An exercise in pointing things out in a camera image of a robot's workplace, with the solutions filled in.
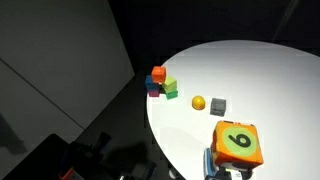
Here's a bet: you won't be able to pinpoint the small grey block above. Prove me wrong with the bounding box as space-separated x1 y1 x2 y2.
209 97 227 118

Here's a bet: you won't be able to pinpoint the small magenta block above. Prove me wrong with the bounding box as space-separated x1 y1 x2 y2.
148 89 161 98

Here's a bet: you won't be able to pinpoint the small light green block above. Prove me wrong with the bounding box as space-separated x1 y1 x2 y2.
162 75 178 94

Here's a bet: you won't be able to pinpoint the small dark green block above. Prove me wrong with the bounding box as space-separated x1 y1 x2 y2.
165 89 179 101

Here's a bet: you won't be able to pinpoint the small blue block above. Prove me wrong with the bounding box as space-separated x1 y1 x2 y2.
144 75 160 92

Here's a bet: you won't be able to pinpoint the small orange block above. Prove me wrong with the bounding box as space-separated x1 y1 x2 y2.
151 65 167 84

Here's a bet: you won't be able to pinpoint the yellow ball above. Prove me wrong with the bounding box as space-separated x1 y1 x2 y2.
191 95 207 111

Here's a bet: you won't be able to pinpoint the large orange number dice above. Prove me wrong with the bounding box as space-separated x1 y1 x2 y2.
210 120 265 169

